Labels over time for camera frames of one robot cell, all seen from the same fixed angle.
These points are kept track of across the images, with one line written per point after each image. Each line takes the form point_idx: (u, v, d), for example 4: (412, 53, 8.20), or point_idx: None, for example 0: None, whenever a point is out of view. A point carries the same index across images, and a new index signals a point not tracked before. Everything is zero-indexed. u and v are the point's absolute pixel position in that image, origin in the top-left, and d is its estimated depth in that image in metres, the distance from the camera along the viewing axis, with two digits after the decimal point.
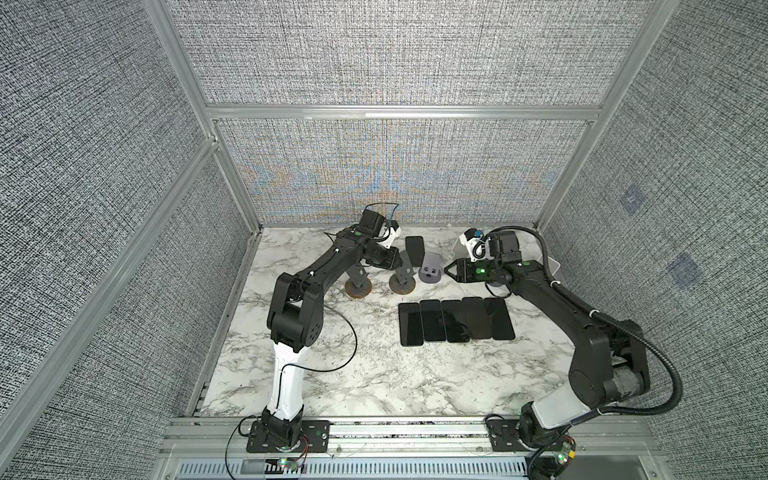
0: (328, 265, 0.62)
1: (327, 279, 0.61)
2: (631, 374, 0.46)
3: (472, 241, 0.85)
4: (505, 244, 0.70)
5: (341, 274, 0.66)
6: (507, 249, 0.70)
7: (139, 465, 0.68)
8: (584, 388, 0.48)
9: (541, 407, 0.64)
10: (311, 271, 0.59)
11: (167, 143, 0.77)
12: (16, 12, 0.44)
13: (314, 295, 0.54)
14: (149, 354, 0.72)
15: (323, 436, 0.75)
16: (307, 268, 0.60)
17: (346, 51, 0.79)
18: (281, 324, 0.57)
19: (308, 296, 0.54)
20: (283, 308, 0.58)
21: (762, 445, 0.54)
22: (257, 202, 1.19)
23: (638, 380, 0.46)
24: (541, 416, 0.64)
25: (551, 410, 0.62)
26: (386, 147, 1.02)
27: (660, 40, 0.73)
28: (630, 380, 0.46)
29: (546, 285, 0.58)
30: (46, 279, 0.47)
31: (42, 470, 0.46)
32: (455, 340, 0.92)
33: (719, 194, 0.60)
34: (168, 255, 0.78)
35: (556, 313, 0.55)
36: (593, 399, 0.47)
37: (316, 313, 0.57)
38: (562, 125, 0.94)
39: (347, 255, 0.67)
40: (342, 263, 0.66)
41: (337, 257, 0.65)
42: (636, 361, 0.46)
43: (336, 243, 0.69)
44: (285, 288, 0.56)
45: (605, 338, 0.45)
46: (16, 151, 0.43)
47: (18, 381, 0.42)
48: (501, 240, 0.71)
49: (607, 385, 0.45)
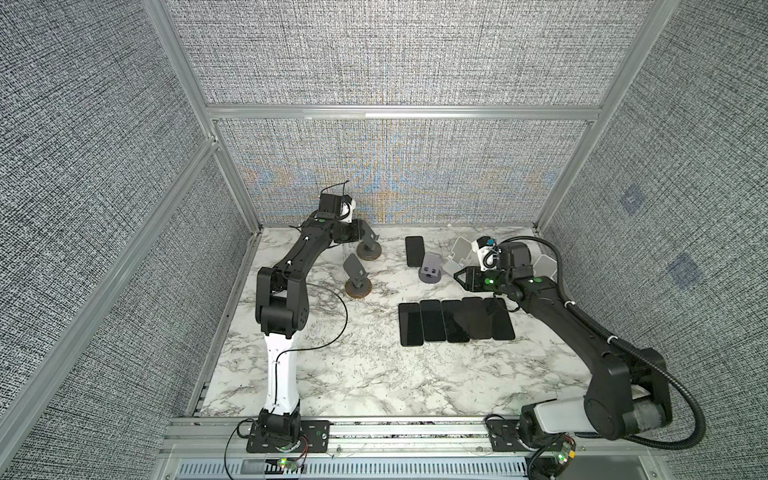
0: (303, 252, 0.65)
1: (305, 264, 0.65)
2: (653, 409, 0.43)
3: (484, 250, 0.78)
4: (516, 257, 0.67)
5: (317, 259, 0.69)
6: (519, 262, 0.67)
7: (139, 465, 0.68)
8: (601, 417, 0.46)
9: (545, 412, 0.63)
10: (288, 261, 0.62)
11: (167, 143, 0.77)
12: (16, 12, 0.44)
13: (297, 282, 0.58)
14: (149, 354, 0.72)
15: (323, 436, 0.75)
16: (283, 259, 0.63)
17: (346, 51, 0.79)
18: (271, 315, 0.60)
19: (292, 283, 0.58)
20: (268, 300, 0.59)
21: (762, 445, 0.54)
22: (257, 202, 1.19)
23: (660, 412, 0.43)
24: (540, 417, 0.65)
25: (556, 419, 0.60)
26: (386, 147, 1.02)
27: (661, 41, 0.73)
28: (651, 413, 0.43)
29: (559, 305, 0.56)
30: (46, 279, 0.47)
31: (42, 470, 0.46)
32: (455, 340, 0.92)
33: (719, 194, 0.60)
34: (168, 255, 0.78)
35: (569, 335, 0.53)
36: (610, 430, 0.44)
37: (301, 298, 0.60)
38: (562, 125, 0.94)
39: (316, 239, 0.70)
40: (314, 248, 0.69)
41: (309, 243, 0.68)
42: (658, 393, 0.43)
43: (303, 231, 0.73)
44: (267, 280, 0.59)
45: (624, 370, 0.42)
46: (16, 151, 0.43)
47: (18, 381, 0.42)
48: (513, 254, 0.68)
49: (626, 419, 0.43)
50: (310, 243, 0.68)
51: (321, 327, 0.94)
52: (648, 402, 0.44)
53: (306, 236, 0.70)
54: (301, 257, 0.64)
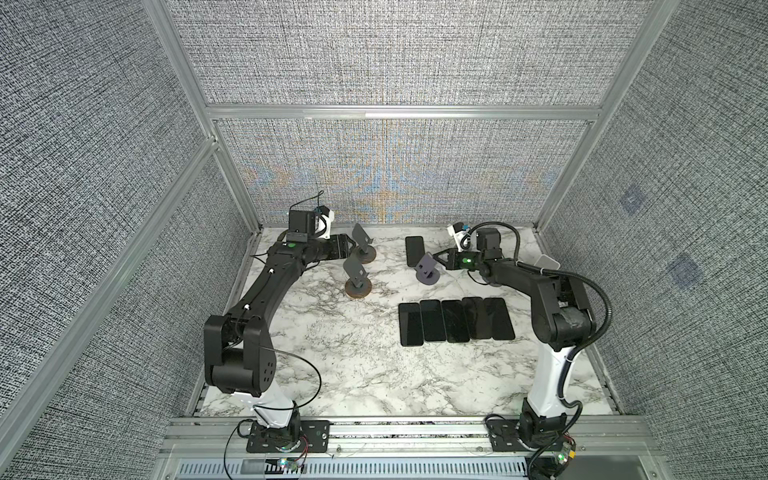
0: (267, 292, 0.52)
1: (267, 307, 0.51)
2: (578, 312, 0.56)
3: (460, 235, 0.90)
4: (488, 242, 0.83)
5: (281, 299, 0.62)
6: (490, 246, 0.83)
7: (139, 465, 0.68)
8: (541, 332, 0.58)
9: (534, 394, 0.67)
10: (245, 306, 0.49)
11: (167, 143, 0.77)
12: (16, 12, 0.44)
13: (257, 332, 0.45)
14: (149, 354, 0.72)
15: (323, 436, 0.75)
16: (239, 303, 0.50)
17: (346, 50, 0.79)
18: (230, 372, 0.47)
19: (250, 332, 0.45)
20: (221, 358, 0.48)
21: (762, 445, 0.54)
22: (257, 202, 1.19)
23: (585, 318, 0.56)
24: (532, 401, 0.67)
25: (541, 391, 0.65)
26: (386, 147, 1.02)
27: (661, 40, 0.73)
28: (576, 316, 0.56)
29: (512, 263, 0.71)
30: (46, 279, 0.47)
31: (42, 470, 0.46)
32: (454, 340, 0.92)
33: (719, 194, 0.60)
34: (168, 255, 0.78)
35: (516, 279, 0.69)
36: (546, 339, 0.57)
37: (266, 346, 0.48)
38: (561, 126, 0.94)
39: (284, 275, 0.58)
40: (278, 287, 0.56)
41: (275, 280, 0.55)
42: (582, 302, 0.57)
43: (270, 264, 0.58)
44: (219, 332, 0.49)
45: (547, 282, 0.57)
46: (16, 151, 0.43)
47: (18, 381, 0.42)
48: (486, 240, 0.84)
49: (555, 322, 0.55)
50: (276, 283, 0.55)
51: (321, 327, 0.94)
52: (574, 309, 0.57)
53: (270, 271, 0.57)
54: (261, 299, 0.51)
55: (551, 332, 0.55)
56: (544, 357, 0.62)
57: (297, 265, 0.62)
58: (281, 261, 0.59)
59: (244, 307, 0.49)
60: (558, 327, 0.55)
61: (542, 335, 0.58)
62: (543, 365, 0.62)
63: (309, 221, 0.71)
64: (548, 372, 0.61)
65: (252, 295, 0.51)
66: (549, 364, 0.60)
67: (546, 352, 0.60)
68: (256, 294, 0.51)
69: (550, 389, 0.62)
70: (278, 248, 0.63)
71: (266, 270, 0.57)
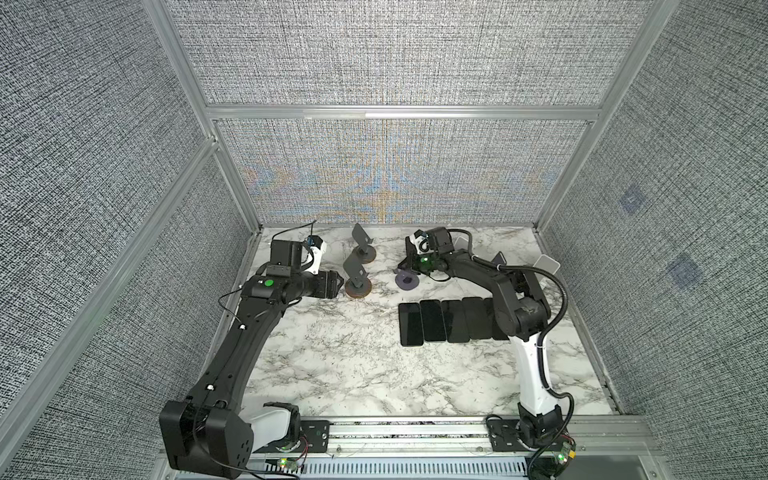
0: (236, 359, 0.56)
1: (236, 382, 0.44)
2: (536, 303, 0.62)
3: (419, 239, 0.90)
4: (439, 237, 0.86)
5: (253, 364, 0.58)
6: (442, 242, 0.86)
7: (139, 465, 0.68)
8: (508, 324, 0.62)
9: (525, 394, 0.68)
10: (209, 385, 0.41)
11: (167, 143, 0.77)
12: (16, 12, 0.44)
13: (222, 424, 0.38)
14: (149, 354, 0.72)
15: (323, 436, 0.75)
16: (202, 384, 0.41)
17: (346, 51, 0.79)
18: (198, 459, 0.41)
19: (213, 426, 0.38)
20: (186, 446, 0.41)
21: (762, 445, 0.54)
22: (257, 202, 1.19)
23: (541, 305, 0.61)
24: (525, 402, 0.68)
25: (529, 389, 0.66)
26: (386, 147, 1.02)
27: (661, 40, 0.73)
28: (535, 307, 0.61)
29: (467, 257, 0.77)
30: (46, 279, 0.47)
31: (41, 470, 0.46)
32: (454, 341, 0.92)
33: (719, 194, 0.60)
34: (168, 255, 0.78)
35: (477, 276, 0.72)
36: (514, 332, 0.61)
37: (235, 433, 0.41)
38: (562, 126, 0.94)
39: (256, 333, 0.49)
40: (249, 349, 0.47)
41: (244, 342, 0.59)
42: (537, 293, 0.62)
43: (243, 312, 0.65)
44: (176, 423, 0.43)
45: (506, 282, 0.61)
46: (16, 151, 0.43)
47: (18, 381, 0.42)
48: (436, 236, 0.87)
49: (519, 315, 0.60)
50: (247, 345, 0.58)
51: (321, 327, 0.94)
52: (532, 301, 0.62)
53: (242, 328, 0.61)
54: (227, 374, 0.43)
55: (517, 325, 0.59)
56: (520, 353, 0.65)
57: (277, 308, 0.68)
58: (256, 308, 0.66)
59: (207, 388, 0.41)
60: (522, 318, 0.60)
61: (511, 329, 0.62)
62: (522, 362, 0.65)
63: (292, 253, 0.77)
64: (526, 367, 0.64)
65: (218, 366, 0.43)
66: (526, 358, 0.63)
67: (518, 345, 0.64)
68: (222, 366, 0.43)
69: (536, 384, 0.64)
70: (253, 289, 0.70)
71: (237, 327, 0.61)
